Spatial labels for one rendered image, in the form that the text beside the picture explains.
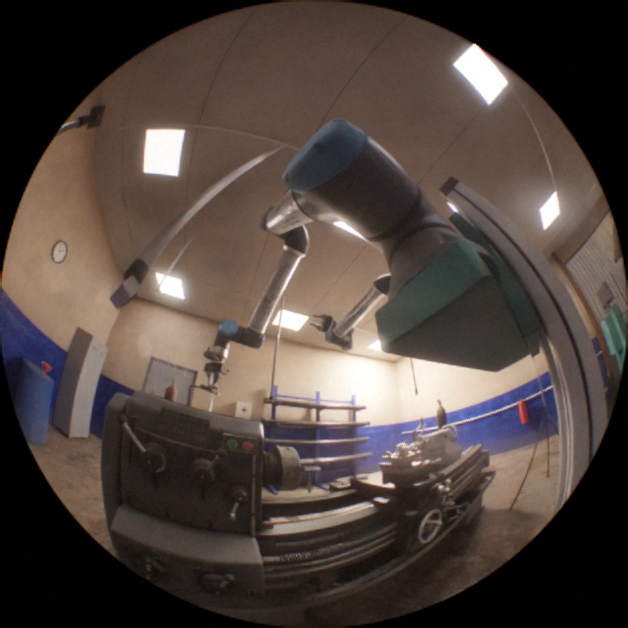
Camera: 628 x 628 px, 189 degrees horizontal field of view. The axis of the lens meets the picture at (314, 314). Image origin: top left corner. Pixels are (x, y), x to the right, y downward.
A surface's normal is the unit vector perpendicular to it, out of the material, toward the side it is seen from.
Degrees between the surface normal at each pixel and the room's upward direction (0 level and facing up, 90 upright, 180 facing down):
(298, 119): 180
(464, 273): 90
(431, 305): 90
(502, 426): 90
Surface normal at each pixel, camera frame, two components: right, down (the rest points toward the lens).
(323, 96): -0.02, 0.82
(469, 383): -0.90, -0.26
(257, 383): 0.43, -0.50
